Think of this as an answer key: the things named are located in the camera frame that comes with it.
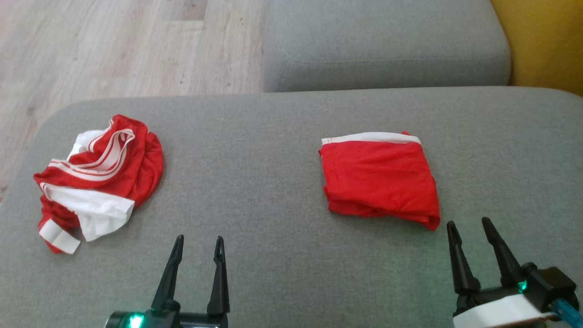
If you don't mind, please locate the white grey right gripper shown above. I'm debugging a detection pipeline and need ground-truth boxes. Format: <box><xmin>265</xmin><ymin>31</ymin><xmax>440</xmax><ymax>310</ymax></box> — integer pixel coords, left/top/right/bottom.
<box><xmin>446</xmin><ymin>217</ymin><xmax>559</xmax><ymax>328</ymax></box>

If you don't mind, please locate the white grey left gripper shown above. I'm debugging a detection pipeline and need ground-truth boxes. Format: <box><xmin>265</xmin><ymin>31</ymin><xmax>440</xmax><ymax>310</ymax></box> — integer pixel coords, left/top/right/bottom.
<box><xmin>105</xmin><ymin>235</ymin><xmax>231</xmax><ymax>328</ymax></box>

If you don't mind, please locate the red white basketball jersey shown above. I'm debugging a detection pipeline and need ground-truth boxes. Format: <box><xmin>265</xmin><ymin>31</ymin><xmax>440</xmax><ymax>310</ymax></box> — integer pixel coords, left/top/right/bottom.
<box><xmin>33</xmin><ymin>114</ymin><xmax>164</xmax><ymax>255</ymax></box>

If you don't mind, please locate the red shorts white waistband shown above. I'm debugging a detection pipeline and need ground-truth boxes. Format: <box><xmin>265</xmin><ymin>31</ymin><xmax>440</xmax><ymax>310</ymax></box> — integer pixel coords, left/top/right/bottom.
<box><xmin>318</xmin><ymin>131</ymin><xmax>441</xmax><ymax>231</ymax></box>

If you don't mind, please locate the large grey sofa seat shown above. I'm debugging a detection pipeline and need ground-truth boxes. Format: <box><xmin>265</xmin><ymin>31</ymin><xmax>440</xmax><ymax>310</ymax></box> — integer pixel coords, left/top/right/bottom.
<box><xmin>0</xmin><ymin>87</ymin><xmax>583</xmax><ymax>328</ymax></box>

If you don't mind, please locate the yellow cushion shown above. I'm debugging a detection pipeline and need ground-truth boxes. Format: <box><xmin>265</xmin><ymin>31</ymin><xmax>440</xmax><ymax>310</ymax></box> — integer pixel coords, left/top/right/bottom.
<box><xmin>490</xmin><ymin>0</ymin><xmax>583</xmax><ymax>97</ymax></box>

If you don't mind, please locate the small grey sofa cushion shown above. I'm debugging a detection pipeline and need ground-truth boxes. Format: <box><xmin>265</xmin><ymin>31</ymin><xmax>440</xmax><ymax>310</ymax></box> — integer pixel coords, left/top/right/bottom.
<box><xmin>263</xmin><ymin>0</ymin><xmax>511</xmax><ymax>93</ymax></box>

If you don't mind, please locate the blue cable plug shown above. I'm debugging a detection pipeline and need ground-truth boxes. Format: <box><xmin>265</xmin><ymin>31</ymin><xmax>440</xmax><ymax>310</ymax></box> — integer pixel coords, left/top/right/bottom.
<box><xmin>549</xmin><ymin>301</ymin><xmax>575</xmax><ymax>322</ymax></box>

